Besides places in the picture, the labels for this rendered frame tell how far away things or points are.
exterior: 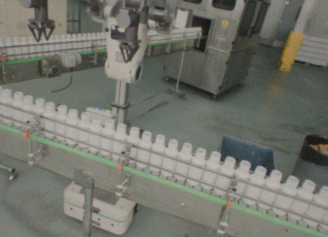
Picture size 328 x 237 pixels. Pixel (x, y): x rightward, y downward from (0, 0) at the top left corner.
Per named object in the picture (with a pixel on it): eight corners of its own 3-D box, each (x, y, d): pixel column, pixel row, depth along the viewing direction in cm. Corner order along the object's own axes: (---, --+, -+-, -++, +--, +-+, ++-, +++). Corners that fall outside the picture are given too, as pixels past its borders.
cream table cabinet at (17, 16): (48, 55, 548) (46, -7, 496) (67, 63, 520) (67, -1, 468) (-9, 61, 463) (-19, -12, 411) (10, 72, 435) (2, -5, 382)
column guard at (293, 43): (277, 69, 781) (291, 31, 731) (275, 66, 815) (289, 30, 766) (290, 72, 773) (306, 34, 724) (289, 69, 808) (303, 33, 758)
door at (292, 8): (270, 46, 1172) (288, -5, 1079) (270, 45, 1181) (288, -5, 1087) (294, 51, 1153) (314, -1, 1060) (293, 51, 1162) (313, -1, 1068)
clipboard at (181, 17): (175, 26, 479) (178, 7, 464) (185, 30, 468) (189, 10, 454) (173, 26, 475) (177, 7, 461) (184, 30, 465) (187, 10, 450)
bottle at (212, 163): (205, 191, 109) (215, 159, 102) (197, 182, 113) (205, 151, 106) (216, 188, 112) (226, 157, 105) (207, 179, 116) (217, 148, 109)
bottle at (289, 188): (282, 219, 103) (299, 186, 95) (267, 209, 106) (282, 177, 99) (288, 212, 107) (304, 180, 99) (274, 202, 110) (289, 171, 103)
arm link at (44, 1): (50, -6, 118) (39, -9, 119) (40, -7, 112) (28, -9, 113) (50, 10, 121) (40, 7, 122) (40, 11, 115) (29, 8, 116)
